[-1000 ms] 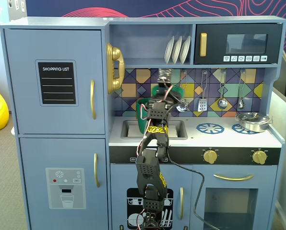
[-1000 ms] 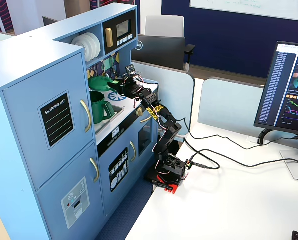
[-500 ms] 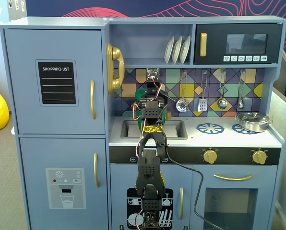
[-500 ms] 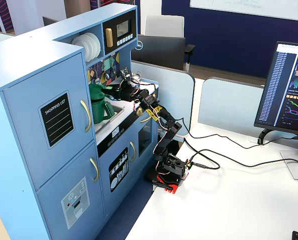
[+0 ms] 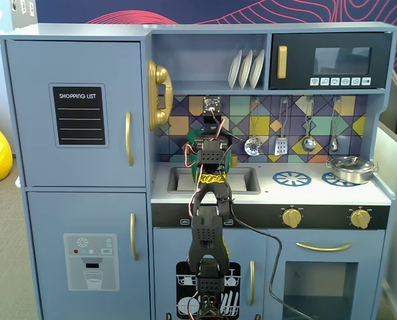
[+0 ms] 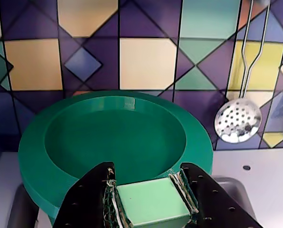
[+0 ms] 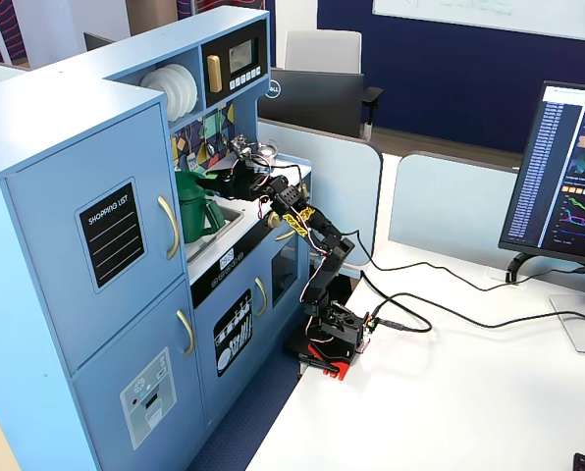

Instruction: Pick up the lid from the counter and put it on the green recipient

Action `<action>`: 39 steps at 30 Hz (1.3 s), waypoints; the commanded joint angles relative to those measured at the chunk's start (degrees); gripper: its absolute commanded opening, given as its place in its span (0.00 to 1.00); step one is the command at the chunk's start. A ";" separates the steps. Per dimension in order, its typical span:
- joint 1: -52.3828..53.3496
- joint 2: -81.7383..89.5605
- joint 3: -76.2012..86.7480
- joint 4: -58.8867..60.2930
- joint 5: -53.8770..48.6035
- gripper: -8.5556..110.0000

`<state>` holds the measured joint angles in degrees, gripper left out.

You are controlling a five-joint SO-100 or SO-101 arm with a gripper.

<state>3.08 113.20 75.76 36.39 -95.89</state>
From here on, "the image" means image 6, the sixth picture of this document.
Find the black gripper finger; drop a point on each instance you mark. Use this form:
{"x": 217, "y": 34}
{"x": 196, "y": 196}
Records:
{"x": 217, "y": 206}
{"x": 87, "y": 199}

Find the large green bowl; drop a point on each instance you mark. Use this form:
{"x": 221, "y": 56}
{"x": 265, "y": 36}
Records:
{"x": 108, "y": 142}

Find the steel skimmer spoon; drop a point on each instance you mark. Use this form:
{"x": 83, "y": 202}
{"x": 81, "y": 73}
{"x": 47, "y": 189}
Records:
{"x": 237, "y": 121}

